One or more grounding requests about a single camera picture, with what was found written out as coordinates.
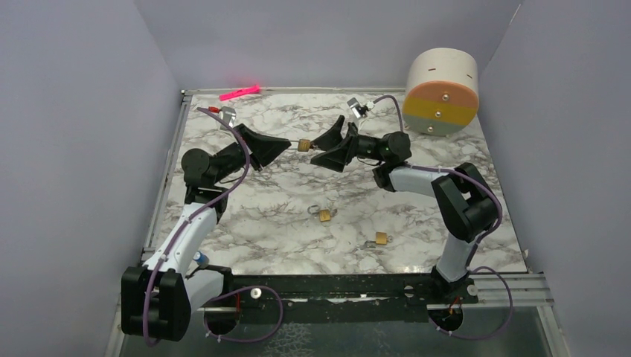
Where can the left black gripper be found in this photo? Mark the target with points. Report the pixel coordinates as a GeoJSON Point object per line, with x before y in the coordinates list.
{"type": "Point", "coordinates": [264, 149]}

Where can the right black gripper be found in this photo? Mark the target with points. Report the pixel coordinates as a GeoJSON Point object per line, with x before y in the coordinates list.
{"type": "Point", "coordinates": [336, 158]}

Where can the brass padlock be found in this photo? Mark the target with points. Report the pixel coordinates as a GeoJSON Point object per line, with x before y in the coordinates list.
{"type": "Point", "coordinates": [380, 239]}
{"type": "Point", "coordinates": [301, 145]}
{"type": "Point", "coordinates": [323, 214]}

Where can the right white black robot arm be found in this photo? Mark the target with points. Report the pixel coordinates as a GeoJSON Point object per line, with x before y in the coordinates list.
{"type": "Point", "coordinates": [469, 208]}

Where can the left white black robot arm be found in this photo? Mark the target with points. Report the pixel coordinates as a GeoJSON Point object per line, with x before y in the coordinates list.
{"type": "Point", "coordinates": [157, 297]}

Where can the pink marker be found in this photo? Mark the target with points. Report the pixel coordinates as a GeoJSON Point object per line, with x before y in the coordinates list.
{"type": "Point", "coordinates": [239, 93]}

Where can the cream cylinder with coloured face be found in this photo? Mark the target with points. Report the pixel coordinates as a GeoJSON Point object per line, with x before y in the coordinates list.
{"type": "Point", "coordinates": [441, 92]}

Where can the blue capacitor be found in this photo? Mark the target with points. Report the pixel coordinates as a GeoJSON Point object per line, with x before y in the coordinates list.
{"type": "Point", "coordinates": [200, 259]}

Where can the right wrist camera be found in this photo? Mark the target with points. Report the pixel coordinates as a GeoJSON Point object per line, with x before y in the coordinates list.
{"type": "Point", "coordinates": [360, 110]}

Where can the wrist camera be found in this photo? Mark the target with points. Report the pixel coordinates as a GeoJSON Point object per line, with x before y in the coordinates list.
{"type": "Point", "coordinates": [360, 110]}
{"type": "Point", "coordinates": [226, 114]}

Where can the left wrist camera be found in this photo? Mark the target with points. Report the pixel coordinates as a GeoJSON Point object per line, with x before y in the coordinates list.
{"type": "Point", "coordinates": [226, 114]}

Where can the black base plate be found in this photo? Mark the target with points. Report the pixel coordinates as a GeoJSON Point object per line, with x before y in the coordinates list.
{"type": "Point", "coordinates": [337, 298]}

